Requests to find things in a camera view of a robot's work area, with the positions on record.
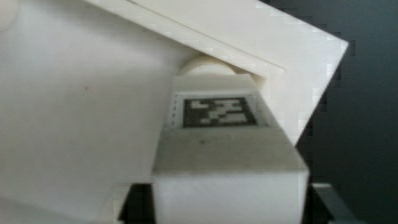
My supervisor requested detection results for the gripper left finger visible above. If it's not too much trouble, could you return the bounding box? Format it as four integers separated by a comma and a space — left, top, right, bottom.
117, 183, 156, 224

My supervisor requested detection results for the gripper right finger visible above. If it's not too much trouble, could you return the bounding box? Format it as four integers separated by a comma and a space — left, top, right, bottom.
303, 183, 355, 224

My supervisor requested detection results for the white leg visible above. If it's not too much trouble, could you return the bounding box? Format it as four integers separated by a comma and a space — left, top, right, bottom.
150, 56, 308, 224

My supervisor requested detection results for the white square tabletop part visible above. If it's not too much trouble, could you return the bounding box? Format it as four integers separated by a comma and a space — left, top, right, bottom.
0, 0, 348, 224

